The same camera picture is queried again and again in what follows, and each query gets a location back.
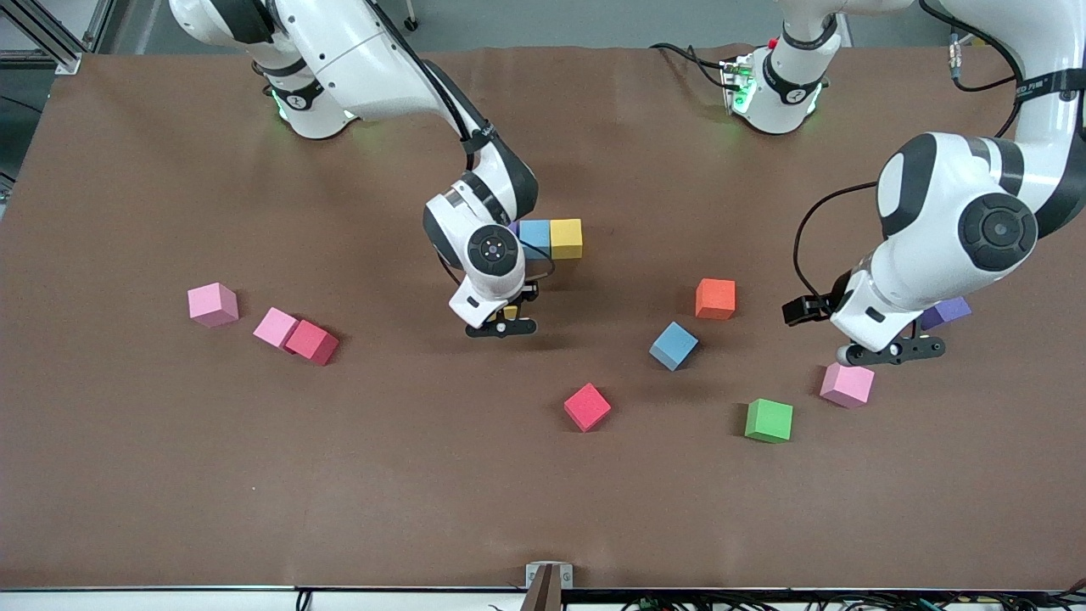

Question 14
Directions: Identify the black base cable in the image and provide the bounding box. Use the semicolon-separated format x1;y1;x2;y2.
652;42;732;90

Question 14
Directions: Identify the orange foam cube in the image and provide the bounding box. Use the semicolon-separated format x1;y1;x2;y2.
695;278;737;321

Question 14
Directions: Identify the aluminium frame profile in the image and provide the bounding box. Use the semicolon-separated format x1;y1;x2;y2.
0;0;115;76

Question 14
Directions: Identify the pink foam cube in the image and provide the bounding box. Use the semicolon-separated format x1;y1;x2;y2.
820;361;876;409
253;307;299;350
188;283;240;328

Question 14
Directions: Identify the grey metal table bracket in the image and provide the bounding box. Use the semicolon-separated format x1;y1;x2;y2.
519;562;574;611

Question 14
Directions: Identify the blue foam cube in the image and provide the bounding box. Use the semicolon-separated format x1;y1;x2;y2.
518;220;552;261
649;321;700;372

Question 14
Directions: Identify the white table edge rail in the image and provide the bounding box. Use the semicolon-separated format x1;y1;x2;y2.
0;587;1086;611

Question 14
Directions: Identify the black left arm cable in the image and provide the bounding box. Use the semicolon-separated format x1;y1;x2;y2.
793;0;1027;302

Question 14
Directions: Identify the green foam cube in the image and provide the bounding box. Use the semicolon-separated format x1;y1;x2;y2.
744;398;794;444

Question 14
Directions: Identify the brown table cover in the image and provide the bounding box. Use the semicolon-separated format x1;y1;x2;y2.
0;44;1086;591

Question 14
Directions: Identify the red foam cube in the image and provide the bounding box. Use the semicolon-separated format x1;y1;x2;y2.
563;384;613;433
284;320;340;367

